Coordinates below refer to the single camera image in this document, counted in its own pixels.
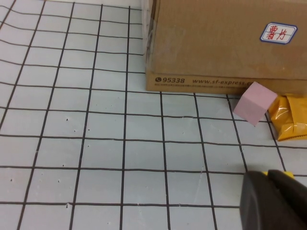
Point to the cardboard box printed F2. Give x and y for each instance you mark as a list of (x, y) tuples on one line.
[(216, 48)]

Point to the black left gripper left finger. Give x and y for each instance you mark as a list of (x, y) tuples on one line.
[(256, 203)]

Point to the pink foam cube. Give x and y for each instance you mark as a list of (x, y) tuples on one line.
[(254, 105)]

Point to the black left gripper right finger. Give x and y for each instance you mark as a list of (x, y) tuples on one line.
[(295, 206)]

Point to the yellow foam cube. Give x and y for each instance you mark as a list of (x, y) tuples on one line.
[(289, 174)]

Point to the yellow snack packet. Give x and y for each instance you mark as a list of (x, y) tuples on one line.
[(287, 119)]

